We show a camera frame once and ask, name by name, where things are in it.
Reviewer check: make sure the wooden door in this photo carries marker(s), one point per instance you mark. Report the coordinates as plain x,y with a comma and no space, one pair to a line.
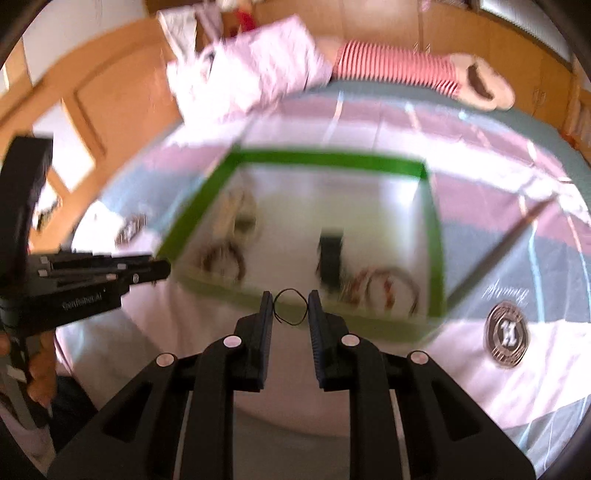
115,92

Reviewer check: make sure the person's left hand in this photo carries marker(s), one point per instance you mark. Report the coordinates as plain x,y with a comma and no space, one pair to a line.
41,369

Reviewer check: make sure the silver bangle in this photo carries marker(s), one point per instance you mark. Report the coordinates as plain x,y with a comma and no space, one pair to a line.
411,281

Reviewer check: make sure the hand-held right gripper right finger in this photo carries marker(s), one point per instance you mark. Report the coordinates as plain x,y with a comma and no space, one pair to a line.
316,332

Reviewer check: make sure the green box with white inside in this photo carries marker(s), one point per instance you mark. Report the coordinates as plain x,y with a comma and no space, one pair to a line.
323,198

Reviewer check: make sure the printed pastel bed sheet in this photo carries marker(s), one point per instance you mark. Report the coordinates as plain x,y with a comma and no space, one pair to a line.
461,415

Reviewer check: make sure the pink and white quilt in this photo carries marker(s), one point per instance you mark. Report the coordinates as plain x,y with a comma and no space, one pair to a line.
254,69

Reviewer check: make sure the red striped pillow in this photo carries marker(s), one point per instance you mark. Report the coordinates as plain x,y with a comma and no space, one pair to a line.
397,62

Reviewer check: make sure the cream wrist watch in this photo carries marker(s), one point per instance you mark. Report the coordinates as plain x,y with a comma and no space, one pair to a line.
242,221

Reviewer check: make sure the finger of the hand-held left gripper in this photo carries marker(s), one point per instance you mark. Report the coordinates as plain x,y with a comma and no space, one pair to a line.
101,261
143,273

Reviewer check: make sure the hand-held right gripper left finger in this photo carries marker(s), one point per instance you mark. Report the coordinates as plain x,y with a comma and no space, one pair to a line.
265,332

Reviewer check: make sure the wooden cabinet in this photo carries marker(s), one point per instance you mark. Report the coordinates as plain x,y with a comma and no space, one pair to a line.
508,37

